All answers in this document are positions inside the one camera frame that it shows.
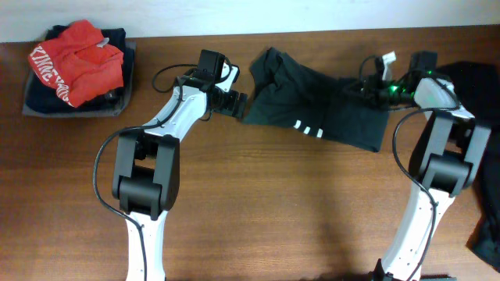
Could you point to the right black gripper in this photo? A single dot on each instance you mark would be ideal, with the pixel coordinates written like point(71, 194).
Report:
point(369, 94)

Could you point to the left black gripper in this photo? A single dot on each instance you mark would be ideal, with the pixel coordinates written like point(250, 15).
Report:
point(228, 104)

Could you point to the dark green t-shirt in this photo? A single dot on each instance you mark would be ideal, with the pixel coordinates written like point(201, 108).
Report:
point(290, 95)

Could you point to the black garment white logo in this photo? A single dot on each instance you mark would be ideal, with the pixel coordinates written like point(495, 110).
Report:
point(477, 87)

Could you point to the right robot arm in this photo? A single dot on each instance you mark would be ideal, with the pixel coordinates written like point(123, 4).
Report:
point(444, 162)

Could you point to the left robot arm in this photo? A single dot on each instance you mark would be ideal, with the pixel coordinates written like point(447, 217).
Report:
point(146, 178)

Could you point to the red folded shirt white lettering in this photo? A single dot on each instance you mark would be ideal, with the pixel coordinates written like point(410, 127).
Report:
point(79, 64)

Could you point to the navy folded garment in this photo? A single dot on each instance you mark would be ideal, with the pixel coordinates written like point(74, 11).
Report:
point(117, 38)

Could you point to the grey folded garment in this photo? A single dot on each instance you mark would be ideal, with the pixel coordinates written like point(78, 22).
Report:
point(40, 101)

